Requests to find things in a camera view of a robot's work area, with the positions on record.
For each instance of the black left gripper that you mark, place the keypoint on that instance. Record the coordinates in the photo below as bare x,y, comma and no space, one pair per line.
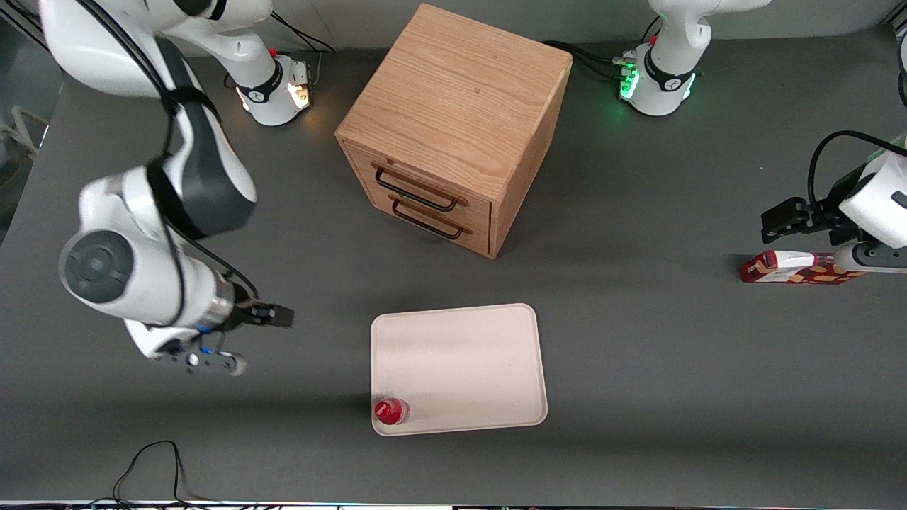
826,214

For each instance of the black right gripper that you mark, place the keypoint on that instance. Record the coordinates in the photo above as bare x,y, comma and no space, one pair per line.
247,313

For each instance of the red coke bottle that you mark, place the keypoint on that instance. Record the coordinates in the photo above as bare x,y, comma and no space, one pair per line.
390,412

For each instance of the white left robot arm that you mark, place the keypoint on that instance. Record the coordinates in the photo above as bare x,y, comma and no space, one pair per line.
666,85

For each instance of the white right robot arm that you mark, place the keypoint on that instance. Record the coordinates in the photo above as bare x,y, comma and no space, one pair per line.
142,283

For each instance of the beige plastic tray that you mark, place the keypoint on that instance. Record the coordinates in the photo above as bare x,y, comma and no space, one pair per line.
457,368

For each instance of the red snack box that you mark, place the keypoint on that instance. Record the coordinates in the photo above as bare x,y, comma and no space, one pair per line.
793,269

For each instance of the wooden drawer cabinet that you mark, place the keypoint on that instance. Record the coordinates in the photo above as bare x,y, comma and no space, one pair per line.
460,99

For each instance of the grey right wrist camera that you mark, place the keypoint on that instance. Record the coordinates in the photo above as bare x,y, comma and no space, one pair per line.
212,363

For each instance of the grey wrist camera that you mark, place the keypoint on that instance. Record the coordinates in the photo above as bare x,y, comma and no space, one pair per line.
212,363
879,258

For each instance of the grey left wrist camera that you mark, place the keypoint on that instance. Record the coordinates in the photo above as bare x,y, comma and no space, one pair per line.
879,258

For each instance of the aluminium frame rail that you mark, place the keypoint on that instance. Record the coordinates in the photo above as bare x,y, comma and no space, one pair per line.
21,25

